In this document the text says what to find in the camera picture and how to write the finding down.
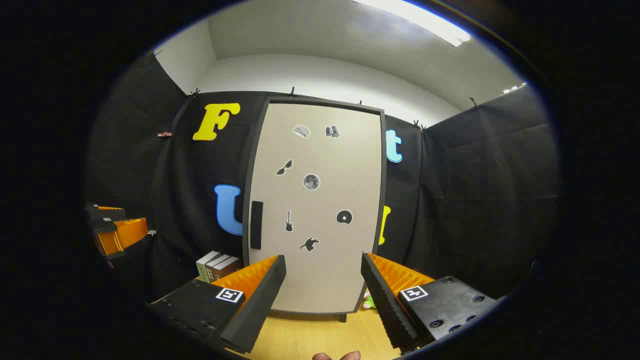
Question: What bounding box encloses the beige cabinet door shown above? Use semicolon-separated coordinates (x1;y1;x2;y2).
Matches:
248;102;383;315

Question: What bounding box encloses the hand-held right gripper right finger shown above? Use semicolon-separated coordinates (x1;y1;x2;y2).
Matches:
361;252;501;353

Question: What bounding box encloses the long ceiling light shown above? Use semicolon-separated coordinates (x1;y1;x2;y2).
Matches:
352;0;472;47

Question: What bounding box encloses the green spine book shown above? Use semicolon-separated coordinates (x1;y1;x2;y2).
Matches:
196;251;221;283

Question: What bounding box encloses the dark brown spine book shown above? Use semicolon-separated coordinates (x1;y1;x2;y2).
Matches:
205;254;232;283

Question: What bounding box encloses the black backdrop cloth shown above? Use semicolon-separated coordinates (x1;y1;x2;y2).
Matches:
85;50;560;306

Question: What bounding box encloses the black cabinet door handle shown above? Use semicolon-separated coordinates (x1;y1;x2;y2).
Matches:
250;201;264;250

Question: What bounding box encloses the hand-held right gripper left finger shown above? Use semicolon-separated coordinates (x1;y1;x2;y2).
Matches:
147;254;287;355

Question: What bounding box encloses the dark grey cabinet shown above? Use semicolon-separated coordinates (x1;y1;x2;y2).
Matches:
242;96;388;323

